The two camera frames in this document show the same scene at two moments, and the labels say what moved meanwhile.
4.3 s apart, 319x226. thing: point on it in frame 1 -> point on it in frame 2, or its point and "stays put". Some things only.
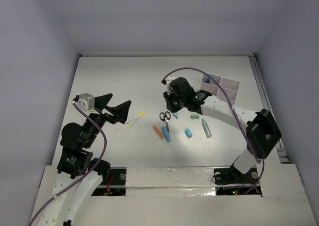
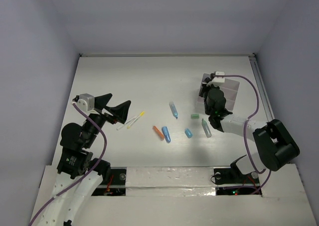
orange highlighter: (158, 132) stays put
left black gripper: (107, 113) stays put
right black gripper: (170, 105) -> (205, 87)
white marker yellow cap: (141, 114) stays put
